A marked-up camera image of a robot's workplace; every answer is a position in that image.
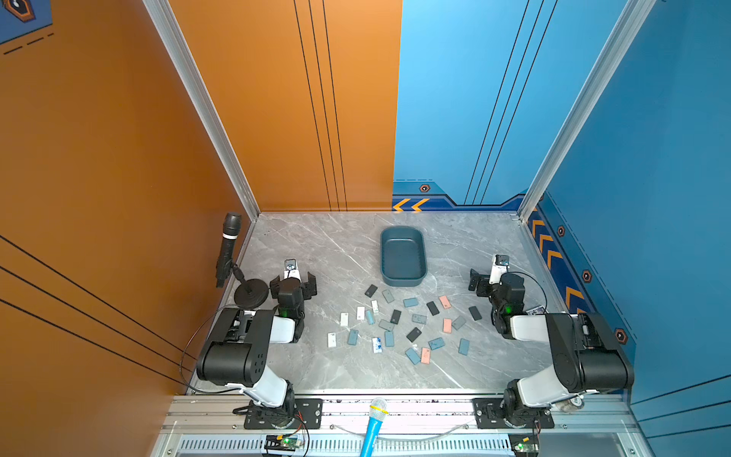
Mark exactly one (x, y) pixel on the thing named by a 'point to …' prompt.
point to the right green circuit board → (525, 443)
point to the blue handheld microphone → (378, 413)
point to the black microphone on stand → (252, 292)
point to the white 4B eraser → (331, 339)
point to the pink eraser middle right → (447, 326)
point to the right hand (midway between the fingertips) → (487, 270)
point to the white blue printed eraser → (377, 345)
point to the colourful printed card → (538, 310)
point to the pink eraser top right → (444, 302)
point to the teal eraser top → (410, 302)
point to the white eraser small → (375, 307)
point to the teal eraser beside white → (370, 318)
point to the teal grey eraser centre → (421, 319)
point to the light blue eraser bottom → (412, 355)
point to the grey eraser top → (387, 295)
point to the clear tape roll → (577, 402)
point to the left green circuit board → (283, 443)
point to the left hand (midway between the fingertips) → (295, 271)
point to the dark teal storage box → (404, 255)
